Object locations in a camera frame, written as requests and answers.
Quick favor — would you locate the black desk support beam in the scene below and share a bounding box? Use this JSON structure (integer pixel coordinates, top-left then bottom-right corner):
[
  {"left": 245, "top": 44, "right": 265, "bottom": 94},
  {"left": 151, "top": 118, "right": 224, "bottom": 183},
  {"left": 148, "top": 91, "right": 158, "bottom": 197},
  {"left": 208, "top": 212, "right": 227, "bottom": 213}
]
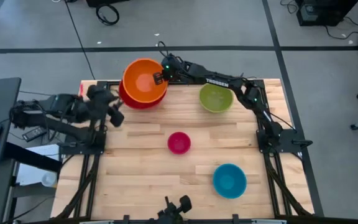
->
[{"left": 4, "top": 142, "right": 62, "bottom": 172}]

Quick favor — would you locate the clear plastic cup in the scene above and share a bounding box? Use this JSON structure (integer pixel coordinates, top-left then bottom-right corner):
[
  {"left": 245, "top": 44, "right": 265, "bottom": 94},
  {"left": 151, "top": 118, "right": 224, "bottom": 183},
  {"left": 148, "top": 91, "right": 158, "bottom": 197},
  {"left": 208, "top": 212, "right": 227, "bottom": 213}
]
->
[{"left": 41, "top": 171, "right": 58, "bottom": 188}]

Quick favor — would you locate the black aluminium table frame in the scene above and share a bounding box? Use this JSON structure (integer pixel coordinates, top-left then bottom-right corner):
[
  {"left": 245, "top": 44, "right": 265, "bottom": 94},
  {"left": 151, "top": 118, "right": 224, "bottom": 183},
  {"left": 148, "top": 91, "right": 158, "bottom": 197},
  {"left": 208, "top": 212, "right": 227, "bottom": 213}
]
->
[{"left": 54, "top": 79, "right": 315, "bottom": 224}]

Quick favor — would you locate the coiled black cable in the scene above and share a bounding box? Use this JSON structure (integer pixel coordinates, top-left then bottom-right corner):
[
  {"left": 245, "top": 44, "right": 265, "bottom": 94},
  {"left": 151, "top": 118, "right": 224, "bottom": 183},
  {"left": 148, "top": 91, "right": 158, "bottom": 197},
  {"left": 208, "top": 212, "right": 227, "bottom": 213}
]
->
[{"left": 95, "top": 3, "right": 120, "bottom": 26}]

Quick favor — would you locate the large red bowl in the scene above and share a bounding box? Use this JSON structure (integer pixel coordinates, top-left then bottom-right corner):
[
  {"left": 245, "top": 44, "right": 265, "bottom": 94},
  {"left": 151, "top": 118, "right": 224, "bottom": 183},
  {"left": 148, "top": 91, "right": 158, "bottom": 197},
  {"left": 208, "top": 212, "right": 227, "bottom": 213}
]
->
[{"left": 118, "top": 79, "right": 167, "bottom": 110}]

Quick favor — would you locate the white board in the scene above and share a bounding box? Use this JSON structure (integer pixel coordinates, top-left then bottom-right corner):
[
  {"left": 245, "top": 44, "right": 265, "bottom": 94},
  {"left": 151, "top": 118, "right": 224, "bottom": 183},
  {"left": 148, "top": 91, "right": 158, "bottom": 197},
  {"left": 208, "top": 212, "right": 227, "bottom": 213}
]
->
[{"left": 16, "top": 144, "right": 61, "bottom": 187}]

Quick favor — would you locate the green bowl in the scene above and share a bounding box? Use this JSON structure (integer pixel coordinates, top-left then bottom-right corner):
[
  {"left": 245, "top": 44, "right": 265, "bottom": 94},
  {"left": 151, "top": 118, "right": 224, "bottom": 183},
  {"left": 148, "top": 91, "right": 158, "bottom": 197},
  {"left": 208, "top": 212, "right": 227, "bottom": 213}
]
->
[{"left": 198, "top": 83, "right": 234, "bottom": 114}]

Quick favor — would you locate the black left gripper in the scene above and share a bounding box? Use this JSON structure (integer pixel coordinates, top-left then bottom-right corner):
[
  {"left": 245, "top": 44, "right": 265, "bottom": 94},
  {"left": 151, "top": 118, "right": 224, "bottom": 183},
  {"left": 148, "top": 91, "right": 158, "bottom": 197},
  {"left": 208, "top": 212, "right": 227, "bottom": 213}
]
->
[{"left": 86, "top": 83, "right": 126, "bottom": 128}]

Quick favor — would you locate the large orange bowl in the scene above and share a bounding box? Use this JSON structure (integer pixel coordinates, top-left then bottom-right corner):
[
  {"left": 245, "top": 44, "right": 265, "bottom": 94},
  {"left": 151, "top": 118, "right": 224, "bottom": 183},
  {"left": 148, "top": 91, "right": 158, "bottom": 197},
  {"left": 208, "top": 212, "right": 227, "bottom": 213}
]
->
[{"left": 122, "top": 58, "right": 169, "bottom": 104}]

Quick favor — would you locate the tangled black floor cable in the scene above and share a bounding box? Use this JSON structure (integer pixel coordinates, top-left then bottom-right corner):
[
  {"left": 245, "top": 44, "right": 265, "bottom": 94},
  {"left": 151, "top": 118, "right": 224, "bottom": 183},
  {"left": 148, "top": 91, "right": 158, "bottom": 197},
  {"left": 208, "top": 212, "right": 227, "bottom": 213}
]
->
[{"left": 323, "top": 15, "right": 358, "bottom": 40}]

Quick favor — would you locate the black equipment box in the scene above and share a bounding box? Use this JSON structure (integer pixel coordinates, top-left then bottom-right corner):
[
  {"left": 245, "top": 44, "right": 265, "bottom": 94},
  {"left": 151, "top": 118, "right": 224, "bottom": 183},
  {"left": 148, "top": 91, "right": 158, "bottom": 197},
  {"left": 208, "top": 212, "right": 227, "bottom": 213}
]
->
[{"left": 295, "top": 0, "right": 358, "bottom": 27}]

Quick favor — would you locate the small pink bowl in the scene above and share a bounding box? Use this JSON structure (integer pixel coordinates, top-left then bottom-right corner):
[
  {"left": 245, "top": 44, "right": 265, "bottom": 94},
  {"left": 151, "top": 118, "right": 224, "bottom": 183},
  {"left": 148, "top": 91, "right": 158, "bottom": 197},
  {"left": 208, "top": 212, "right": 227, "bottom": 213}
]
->
[{"left": 167, "top": 131, "right": 192, "bottom": 156}]

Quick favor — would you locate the blue bowl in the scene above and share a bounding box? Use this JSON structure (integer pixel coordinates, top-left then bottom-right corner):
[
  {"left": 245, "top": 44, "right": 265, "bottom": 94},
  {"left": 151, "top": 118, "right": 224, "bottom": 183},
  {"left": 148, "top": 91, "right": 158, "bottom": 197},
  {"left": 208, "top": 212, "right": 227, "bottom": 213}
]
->
[{"left": 212, "top": 163, "right": 247, "bottom": 200}]

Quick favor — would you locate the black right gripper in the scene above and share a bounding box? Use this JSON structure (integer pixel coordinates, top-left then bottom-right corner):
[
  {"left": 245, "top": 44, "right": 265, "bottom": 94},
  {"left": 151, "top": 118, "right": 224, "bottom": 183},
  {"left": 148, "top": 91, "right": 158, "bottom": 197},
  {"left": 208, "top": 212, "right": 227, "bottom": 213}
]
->
[{"left": 153, "top": 55, "right": 185, "bottom": 86}]

